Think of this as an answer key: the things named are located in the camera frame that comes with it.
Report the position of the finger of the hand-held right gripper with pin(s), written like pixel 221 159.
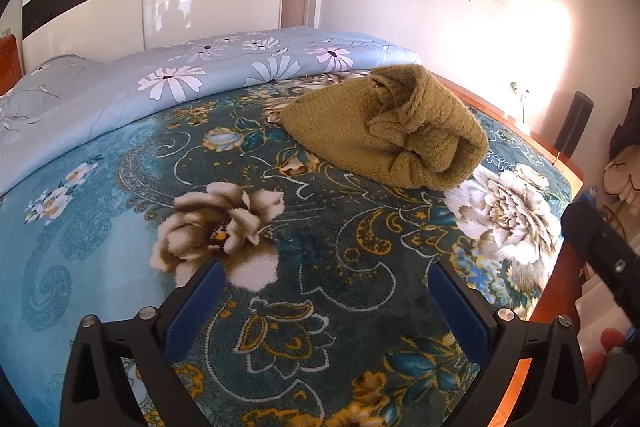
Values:
pixel 605 252

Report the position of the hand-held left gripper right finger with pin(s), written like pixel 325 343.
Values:
pixel 462 317

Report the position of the black tower appliance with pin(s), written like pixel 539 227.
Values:
pixel 574 124

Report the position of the person's right hand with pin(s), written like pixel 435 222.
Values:
pixel 597 364

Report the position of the light blue daisy quilt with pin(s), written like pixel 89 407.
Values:
pixel 125 97

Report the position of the teal floral plush blanket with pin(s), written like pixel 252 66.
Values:
pixel 325 232

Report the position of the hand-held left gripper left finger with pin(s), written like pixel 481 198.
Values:
pixel 192 322

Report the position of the white stacked boxes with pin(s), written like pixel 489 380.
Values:
pixel 597 307

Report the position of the small green plant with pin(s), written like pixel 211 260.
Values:
pixel 519 92

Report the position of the mustard knitted sweater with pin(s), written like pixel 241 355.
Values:
pixel 350 132

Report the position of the pile of bags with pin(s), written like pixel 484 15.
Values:
pixel 622 172

